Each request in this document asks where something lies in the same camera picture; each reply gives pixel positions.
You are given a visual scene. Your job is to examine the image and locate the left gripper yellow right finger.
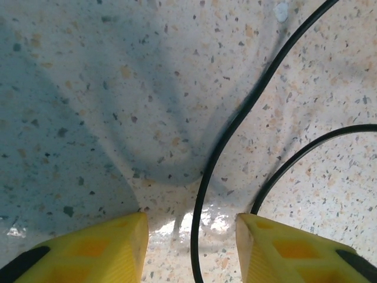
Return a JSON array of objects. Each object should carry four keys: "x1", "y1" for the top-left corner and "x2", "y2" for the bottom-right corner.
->
[{"x1": 236, "y1": 212, "x2": 377, "y2": 283}]

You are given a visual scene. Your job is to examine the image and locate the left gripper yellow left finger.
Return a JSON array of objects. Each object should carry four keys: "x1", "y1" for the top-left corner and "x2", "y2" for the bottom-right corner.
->
[{"x1": 5, "y1": 211, "x2": 148, "y2": 283}]

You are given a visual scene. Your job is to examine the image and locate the black cable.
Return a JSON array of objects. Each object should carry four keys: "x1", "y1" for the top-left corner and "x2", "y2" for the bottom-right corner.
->
[
  {"x1": 250, "y1": 124, "x2": 377, "y2": 215},
  {"x1": 190, "y1": 0, "x2": 339, "y2": 283}
]

